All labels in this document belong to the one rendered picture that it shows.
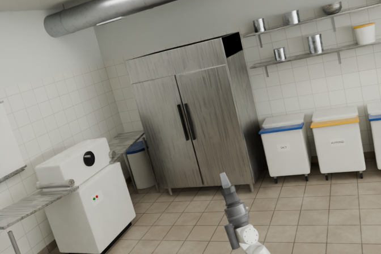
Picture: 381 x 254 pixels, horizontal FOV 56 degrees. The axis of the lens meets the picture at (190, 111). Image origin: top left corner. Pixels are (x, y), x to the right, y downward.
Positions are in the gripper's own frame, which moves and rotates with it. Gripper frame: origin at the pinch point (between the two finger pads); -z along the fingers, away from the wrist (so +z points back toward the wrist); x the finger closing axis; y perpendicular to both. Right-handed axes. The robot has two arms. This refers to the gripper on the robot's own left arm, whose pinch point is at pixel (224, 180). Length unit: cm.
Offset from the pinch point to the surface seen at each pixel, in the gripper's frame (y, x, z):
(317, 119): -116, -321, -29
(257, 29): -88, -303, -164
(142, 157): 136, -401, -71
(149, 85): 70, -300, -145
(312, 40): -143, -294, -121
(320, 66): -149, -328, -94
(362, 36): -193, -278, -99
